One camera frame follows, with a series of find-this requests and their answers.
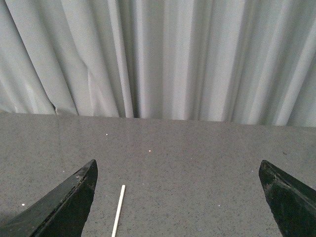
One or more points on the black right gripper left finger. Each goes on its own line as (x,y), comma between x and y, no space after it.
(62,212)

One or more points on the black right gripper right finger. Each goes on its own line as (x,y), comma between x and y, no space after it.
(292,203)

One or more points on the white chopstick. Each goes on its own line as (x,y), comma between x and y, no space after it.
(120,202)

